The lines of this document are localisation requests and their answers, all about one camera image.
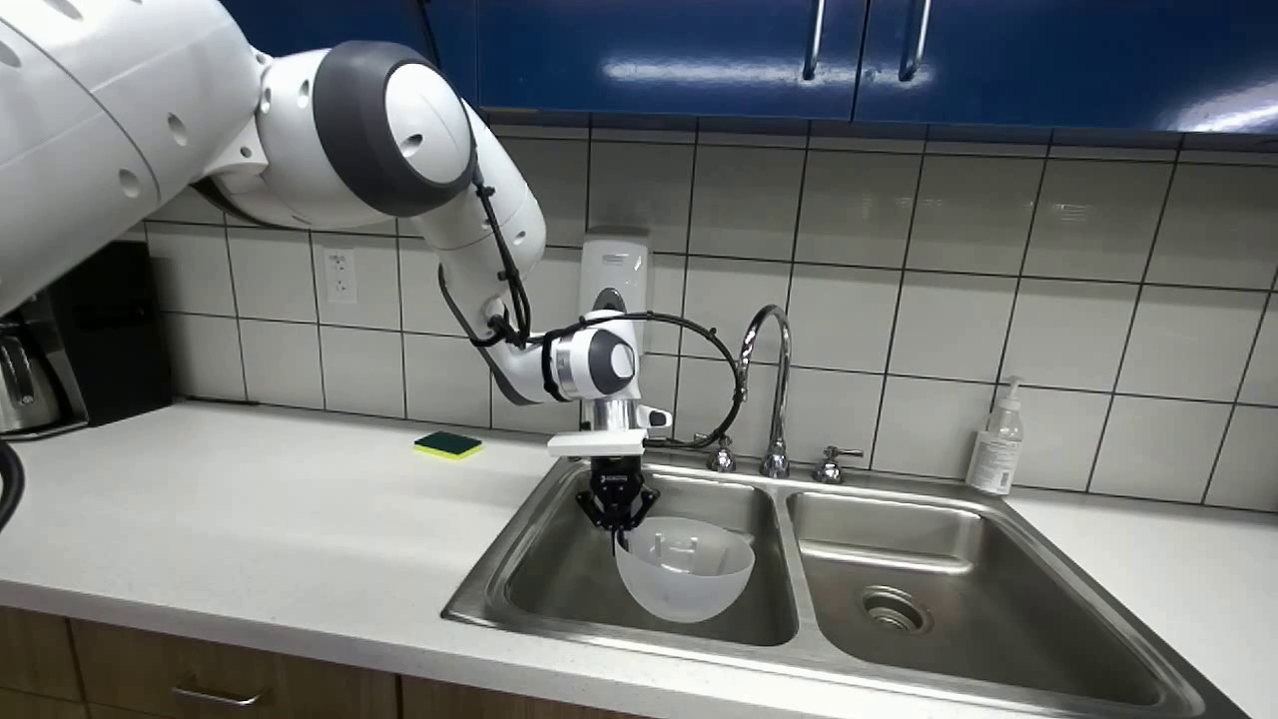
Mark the stainless steel double sink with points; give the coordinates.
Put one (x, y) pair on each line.
(924, 592)

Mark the white wall soap dispenser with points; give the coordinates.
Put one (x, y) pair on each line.
(613, 272)

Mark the silver lower drawer handle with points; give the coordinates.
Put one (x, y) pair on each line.
(215, 696)

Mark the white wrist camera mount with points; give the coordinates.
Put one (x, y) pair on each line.
(619, 431)

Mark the white pump soap bottle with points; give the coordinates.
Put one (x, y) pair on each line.
(995, 447)

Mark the right chrome faucet knob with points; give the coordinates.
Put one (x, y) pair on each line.
(837, 465)

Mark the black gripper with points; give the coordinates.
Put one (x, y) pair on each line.
(615, 496)

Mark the blue upper cabinet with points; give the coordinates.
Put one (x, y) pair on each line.
(1026, 67)

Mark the white wall outlet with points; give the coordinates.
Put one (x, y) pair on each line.
(337, 272)

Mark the left chrome faucet knob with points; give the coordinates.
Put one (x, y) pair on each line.
(715, 452)

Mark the black coffee maker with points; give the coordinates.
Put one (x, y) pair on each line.
(85, 349)

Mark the wooden lower cabinet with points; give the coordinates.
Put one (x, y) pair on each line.
(61, 670)

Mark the chrome faucet knob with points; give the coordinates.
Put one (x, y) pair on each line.
(837, 465)
(715, 452)

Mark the yellow green sponge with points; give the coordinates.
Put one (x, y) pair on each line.
(448, 447)

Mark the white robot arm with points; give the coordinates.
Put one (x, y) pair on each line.
(110, 111)

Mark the clear plastic bowl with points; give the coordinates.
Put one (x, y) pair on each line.
(683, 569)

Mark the silver upper cabinet handle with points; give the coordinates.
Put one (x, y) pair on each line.
(814, 34)
(916, 42)

